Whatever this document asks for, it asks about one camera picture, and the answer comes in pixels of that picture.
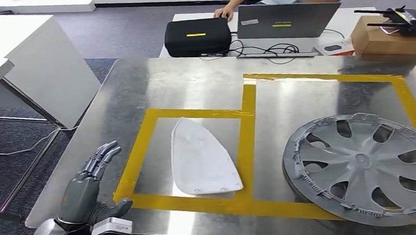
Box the small white orange box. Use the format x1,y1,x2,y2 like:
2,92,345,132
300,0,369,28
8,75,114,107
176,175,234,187
313,38,356,58

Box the white floor cable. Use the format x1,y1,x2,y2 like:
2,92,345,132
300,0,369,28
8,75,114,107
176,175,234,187
0,125,81,156

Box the steel workbench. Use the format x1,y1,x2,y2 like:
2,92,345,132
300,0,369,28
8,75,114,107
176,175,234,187
15,40,416,235

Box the black cables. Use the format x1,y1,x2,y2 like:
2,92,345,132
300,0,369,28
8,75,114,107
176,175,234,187
197,32,346,70

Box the grey wheel cover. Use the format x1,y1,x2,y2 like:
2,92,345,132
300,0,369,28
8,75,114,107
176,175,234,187
279,109,416,234

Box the white plastic car part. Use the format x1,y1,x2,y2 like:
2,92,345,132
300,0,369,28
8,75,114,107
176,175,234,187
168,113,245,197

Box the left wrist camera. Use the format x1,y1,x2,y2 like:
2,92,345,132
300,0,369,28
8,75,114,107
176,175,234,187
62,215,134,235

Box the grey laptop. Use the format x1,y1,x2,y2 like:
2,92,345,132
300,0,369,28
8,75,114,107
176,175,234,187
235,0,344,43

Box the yellow tape outline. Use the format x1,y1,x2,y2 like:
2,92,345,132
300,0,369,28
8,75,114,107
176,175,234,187
105,63,416,235

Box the cardboard box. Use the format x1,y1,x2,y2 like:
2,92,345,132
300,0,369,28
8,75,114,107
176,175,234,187
349,11,416,60

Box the steel table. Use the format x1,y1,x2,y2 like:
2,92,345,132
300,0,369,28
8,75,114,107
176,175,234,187
0,55,67,214

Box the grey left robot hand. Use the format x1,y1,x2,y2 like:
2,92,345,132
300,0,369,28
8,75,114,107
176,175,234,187
52,139,135,228

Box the black device with antennas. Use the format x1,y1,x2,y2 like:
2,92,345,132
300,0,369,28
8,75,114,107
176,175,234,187
353,4,416,41

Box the white low platform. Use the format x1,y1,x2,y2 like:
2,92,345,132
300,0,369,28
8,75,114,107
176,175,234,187
0,0,96,18

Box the black carry case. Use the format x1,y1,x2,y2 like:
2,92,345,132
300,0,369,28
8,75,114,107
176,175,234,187
163,16,234,60

